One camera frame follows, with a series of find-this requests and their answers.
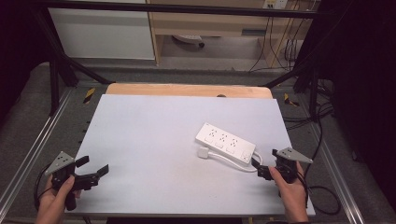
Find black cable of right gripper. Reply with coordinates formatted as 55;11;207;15
298;119;342;217

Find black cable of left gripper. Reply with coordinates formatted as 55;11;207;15
33;162;56;213

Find person's left hand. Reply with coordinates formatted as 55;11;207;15
35;175;82;224

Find white table board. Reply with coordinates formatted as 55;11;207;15
65;94;317;217

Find aluminium rail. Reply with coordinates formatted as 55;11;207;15
309;122;366;224
0;89;73;213

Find white cabinet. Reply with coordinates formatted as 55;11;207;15
48;7;156;61

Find hanging black and yellow cables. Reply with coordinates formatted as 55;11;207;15
247;8;311;73

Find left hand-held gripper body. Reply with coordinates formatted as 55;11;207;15
45;151;101;212

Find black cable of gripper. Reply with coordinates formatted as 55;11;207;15
33;162;56;213
298;119;342;217

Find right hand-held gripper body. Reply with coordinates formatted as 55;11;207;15
272;147;314;185

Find light wooden desk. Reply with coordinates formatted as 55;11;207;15
146;0;314;68

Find white power strip cable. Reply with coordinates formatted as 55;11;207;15
207;150;264;174

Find white wall socket strip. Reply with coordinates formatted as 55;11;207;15
262;0;290;10

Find black curtain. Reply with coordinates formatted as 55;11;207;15
314;0;396;213
0;0;54;122

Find person's right hand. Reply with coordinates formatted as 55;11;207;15
269;161;310;223

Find grey chair base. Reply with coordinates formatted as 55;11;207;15
172;34;206;49

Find bundle of black cables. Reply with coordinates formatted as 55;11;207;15
281;77;336;132

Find light wooden table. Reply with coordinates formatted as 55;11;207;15
105;82;274;100

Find black metal frame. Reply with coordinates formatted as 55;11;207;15
29;0;325;117

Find white power strip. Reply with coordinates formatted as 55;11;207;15
194;122;257;165

